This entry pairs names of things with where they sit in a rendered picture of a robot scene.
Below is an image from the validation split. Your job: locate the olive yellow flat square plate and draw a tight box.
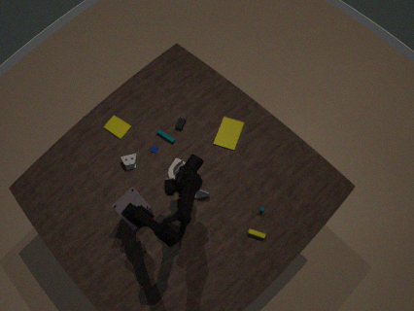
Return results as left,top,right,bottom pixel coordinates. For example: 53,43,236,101
104,115,131,139

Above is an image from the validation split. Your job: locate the teal rectangular bar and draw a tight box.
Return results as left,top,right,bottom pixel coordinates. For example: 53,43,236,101
157,129,175,144

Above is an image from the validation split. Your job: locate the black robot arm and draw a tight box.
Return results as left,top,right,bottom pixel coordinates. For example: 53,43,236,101
122,154,204,247

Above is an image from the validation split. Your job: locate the yellow rectangular bar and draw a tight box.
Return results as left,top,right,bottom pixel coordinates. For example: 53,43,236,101
248,229,265,239

